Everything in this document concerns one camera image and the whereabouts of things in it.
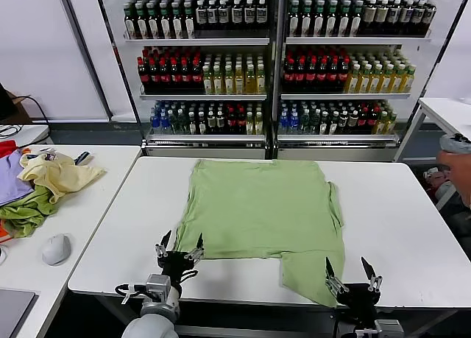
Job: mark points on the small green clear bottle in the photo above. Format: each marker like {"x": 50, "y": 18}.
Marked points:
{"x": 305, "y": 123}
{"x": 315, "y": 123}
{"x": 175, "y": 123}
{"x": 183, "y": 123}

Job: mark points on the beige label dark bottle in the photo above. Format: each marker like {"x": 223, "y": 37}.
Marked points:
{"x": 430, "y": 15}
{"x": 406, "y": 15}
{"x": 382, "y": 15}
{"x": 369, "y": 15}
{"x": 418, "y": 15}
{"x": 394, "y": 15}

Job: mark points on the black monitor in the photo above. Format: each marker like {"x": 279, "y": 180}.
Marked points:
{"x": 5, "y": 104}

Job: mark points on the orange white item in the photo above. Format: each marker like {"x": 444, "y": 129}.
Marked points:
{"x": 4, "y": 235}

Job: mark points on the pale yellow garment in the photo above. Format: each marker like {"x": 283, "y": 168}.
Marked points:
{"x": 66, "y": 176}

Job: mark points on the small dark drink bottle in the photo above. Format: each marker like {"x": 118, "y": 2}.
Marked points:
{"x": 221, "y": 123}
{"x": 353, "y": 123}
{"x": 324, "y": 123}
{"x": 344, "y": 123}
{"x": 192, "y": 123}
{"x": 211, "y": 123}
{"x": 334, "y": 123}
{"x": 201, "y": 123}

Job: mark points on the brown cardboard box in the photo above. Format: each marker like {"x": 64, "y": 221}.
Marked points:
{"x": 20, "y": 108}

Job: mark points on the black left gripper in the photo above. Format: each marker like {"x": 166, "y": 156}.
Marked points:
{"x": 178, "y": 266}

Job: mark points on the purple garment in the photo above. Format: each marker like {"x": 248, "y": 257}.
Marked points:
{"x": 11, "y": 179}

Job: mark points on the glass drink display shelf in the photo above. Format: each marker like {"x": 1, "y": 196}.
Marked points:
{"x": 331, "y": 148}
{"x": 206, "y": 146}

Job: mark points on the white printed cloth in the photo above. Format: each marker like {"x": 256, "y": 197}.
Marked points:
{"x": 48, "y": 155}

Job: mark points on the small red cola bottle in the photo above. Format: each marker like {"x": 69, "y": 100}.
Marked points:
{"x": 373, "y": 123}
{"x": 363, "y": 123}
{"x": 241, "y": 123}
{"x": 231, "y": 123}

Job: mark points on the blue white striped cloth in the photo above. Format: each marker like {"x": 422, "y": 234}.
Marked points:
{"x": 84, "y": 158}

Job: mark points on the red white clothing pile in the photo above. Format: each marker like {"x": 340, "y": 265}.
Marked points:
{"x": 445, "y": 194}

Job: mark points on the green cap dark bottle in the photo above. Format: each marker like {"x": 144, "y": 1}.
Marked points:
{"x": 189, "y": 23}
{"x": 129, "y": 23}
{"x": 152, "y": 23}
{"x": 319, "y": 21}
{"x": 177, "y": 23}
{"x": 306, "y": 21}
{"x": 293, "y": 21}
{"x": 164, "y": 23}
{"x": 355, "y": 21}
{"x": 344, "y": 21}
{"x": 141, "y": 23}
{"x": 331, "y": 21}

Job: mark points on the small yellow tea bottle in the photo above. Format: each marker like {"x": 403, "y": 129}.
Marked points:
{"x": 382, "y": 123}
{"x": 250, "y": 123}
{"x": 259, "y": 123}
{"x": 391, "y": 123}

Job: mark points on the white cap dark bottle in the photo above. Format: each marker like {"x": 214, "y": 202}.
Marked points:
{"x": 237, "y": 15}
{"x": 261, "y": 15}
{"x": 212, "y": 15}
{"x": 201, "y": 15}
{"x": 249, "y": 15}
{"x": 223, "y": 15}

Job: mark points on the grey metal frame pole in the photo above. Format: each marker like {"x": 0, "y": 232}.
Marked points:
{"x": 87, "y": 54}
{"x": 447, "y": 39}

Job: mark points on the red cap cola bottle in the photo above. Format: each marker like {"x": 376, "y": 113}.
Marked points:
{"x": 185, "y": 76}
{"x": 344, "y": 76}
{"x": 196, "y": 76}
{"x": 153, "y": 76}
{"x": 322, "y": 76}
{"x": 143, "y": 76}
{"x": 301, "y": 76}
{"x": 163, "y": 76}
{"x": 312, "y": 76}
{"x": 290, "y": 76}
{"x": 174, "y": 76}
{"x": 333, "y": 76}

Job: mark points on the light green t-shirt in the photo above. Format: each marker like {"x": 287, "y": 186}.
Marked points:
{"x": 257, "y": 213}

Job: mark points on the grey computer mouse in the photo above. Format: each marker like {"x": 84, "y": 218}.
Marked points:
{"x": 56, "y": 250}

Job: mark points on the crumpled olive green garment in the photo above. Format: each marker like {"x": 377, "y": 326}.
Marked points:
{"x": 25, "y": 213}

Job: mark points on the white table with legs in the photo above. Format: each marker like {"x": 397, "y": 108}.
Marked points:
{"x": 449, "y": 113}

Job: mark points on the person's bare hand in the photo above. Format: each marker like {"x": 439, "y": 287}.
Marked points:
{"x": 461, "y": 176}

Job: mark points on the grey laptop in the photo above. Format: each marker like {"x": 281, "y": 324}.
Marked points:
{"x": 14, "y": 312}

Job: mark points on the grey handheld controller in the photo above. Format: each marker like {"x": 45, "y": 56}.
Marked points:
{"x": 452, "y": 143}

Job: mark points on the small blue water bottle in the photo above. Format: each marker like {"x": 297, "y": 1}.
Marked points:
{"x": 293, "y": 123}
{"x": 154, "y": 123}
{"x": 283, "y": 123}
{"x": 165, "y": 123}

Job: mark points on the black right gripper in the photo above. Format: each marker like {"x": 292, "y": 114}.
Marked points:
{"x": 358, "y": 303}

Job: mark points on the red garment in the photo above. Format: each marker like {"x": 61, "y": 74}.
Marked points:
{"x": 7, "y": 148}

